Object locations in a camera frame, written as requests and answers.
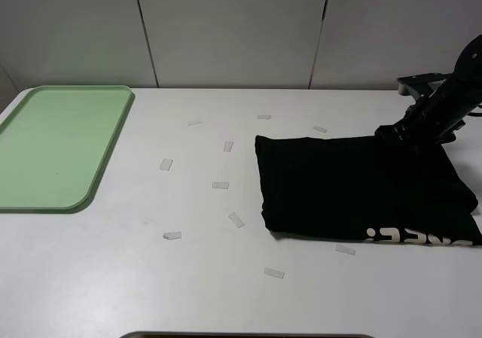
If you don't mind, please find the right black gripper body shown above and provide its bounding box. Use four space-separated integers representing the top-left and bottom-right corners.
374 105 465 145

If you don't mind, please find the black short sleeve t-shirt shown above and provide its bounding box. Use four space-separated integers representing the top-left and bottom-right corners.
255 136 481 246

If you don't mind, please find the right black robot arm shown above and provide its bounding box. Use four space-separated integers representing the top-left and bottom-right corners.
375 36 481 146

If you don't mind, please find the light green plastic tray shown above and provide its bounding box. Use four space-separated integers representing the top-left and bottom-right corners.
1 86 134 212

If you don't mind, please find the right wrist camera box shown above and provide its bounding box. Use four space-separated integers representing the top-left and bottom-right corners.
397 73 450 101

